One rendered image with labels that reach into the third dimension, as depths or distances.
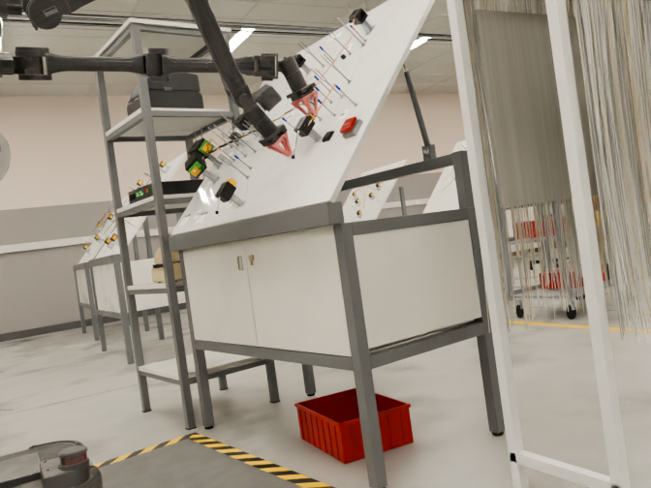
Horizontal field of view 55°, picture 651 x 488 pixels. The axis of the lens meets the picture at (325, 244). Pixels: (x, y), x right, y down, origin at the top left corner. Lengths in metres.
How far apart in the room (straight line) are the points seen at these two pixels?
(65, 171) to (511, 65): 8.22
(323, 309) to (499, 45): 0.93
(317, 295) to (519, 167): 0.72
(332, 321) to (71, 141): 8.07
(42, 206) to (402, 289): 7.93
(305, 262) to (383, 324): 0.32
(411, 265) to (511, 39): 0.73
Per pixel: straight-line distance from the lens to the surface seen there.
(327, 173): 1.92
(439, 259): 2.08
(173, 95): 3.10
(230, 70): 1.95
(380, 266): 1.90
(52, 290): 9.46
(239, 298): 2.39
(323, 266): 1.91
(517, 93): 1.93
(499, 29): 1.95
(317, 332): 1.99
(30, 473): 1.89
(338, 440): 2.21
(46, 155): 9.64
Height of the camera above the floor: 0.76
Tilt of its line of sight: level
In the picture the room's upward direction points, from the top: 8 degrees counter-clockwise
